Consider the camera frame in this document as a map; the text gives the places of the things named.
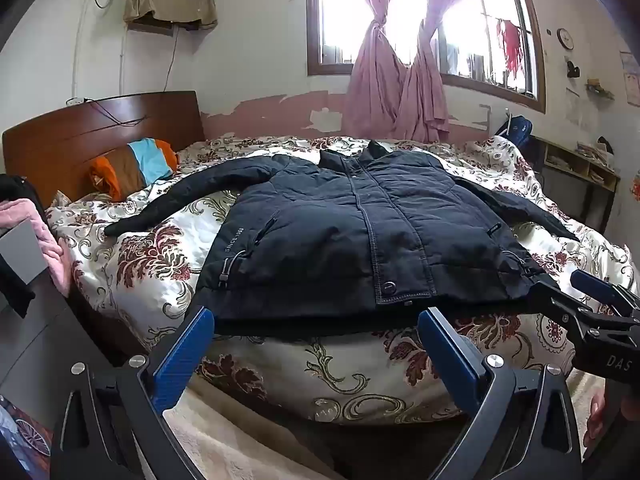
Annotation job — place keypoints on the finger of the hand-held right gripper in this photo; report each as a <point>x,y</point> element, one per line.
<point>592,285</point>
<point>555,300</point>

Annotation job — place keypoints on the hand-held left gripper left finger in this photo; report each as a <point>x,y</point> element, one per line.
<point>182,355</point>

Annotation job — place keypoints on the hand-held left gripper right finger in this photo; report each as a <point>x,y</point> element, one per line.
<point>450,360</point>

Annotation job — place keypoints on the dark navy padded jacket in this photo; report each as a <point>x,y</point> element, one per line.
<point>350,235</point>

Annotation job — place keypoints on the person's right hand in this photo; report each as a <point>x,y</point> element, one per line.
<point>596,412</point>

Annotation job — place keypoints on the beige fleece blanket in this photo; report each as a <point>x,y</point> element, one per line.
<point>225,435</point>

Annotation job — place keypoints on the floral patterned quilt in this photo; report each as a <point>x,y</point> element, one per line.
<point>150,260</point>

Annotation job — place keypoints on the grey nightstand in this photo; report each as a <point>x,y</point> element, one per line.
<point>45,330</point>

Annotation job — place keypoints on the blue backpack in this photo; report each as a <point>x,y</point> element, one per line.
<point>517,130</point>

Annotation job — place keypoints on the colourful printed sheet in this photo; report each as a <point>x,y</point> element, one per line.
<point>25,430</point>

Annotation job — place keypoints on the pink fluffy cloth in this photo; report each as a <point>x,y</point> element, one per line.
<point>42,240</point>

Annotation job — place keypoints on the orange blue brown striped pillow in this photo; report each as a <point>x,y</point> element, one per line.
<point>135,165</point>

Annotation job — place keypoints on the brown wooden headboard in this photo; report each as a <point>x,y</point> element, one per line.
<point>60,145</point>

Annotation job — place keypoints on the red hanging garment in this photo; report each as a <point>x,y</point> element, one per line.
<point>511,45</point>

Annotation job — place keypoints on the white power strip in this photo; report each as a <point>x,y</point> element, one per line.
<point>77,102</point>

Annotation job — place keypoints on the brown framed window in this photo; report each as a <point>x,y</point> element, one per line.
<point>315,20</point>

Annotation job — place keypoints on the small wall shelf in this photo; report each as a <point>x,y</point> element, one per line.
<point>599,89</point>

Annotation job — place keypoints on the round wall clock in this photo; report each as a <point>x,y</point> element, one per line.
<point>565,39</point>

